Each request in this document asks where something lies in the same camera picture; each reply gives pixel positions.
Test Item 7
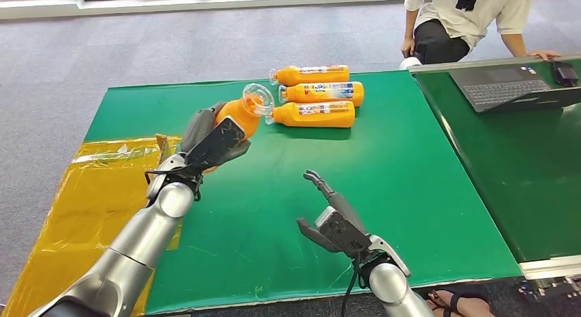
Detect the person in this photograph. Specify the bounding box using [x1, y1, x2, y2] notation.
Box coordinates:
[400, 0, 563, 66]

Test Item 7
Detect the black power adapter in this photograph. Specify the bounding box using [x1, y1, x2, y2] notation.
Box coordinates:
[552, 61, 580, 88]

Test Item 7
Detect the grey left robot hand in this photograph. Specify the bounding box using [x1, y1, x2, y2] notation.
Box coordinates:
[178, 101, 252, 173]

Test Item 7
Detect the yellow taped cardboard box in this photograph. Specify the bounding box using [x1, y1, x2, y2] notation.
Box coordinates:
[2, 133, 184, 317]

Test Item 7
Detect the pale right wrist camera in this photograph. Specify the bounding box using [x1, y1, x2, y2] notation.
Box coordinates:
[368, 235, 412, 279]

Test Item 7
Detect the person's foot in black sandal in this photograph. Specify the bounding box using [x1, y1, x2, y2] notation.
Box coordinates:
[424, 288, 499, 317]

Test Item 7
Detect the orange plastic bottle clear cap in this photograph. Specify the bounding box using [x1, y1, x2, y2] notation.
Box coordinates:
[269, 64, 350, 87]
[201, 84, 275, 175]
[264, 101, 356, 129]
[277, 81, 365, 108]

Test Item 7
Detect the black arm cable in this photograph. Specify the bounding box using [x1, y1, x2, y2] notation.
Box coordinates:
[340, 255, 365, 317]
[143, 166, 201, 203]

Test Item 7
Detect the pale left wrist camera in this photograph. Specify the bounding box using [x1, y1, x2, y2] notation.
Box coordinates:
[146, 153, 187, 201]

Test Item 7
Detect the dark grey laptop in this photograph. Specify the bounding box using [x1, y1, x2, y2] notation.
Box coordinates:
[449, 63, 581, 114]

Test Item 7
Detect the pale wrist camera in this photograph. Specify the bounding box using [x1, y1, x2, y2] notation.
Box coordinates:
[368, 235, 412, 279]
[146, 153, 187, 201]

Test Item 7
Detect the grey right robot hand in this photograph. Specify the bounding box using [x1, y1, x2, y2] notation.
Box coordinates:
[297, 169, 374, 260]

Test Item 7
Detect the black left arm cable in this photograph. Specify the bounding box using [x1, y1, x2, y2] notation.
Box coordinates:
[143, 166, 201, 203]

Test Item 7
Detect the silver framed green table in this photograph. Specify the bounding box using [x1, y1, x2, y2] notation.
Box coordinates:
[407, 53, 581, 281]

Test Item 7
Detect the person's left hand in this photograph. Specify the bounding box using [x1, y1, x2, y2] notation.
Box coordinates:
[528, 49, 562, 62]

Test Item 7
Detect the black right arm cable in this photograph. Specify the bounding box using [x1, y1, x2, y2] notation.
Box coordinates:
[340, 255, 365, 317]

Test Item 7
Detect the green table mat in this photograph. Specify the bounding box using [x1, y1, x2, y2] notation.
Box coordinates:
[84, 70, 523, 315]

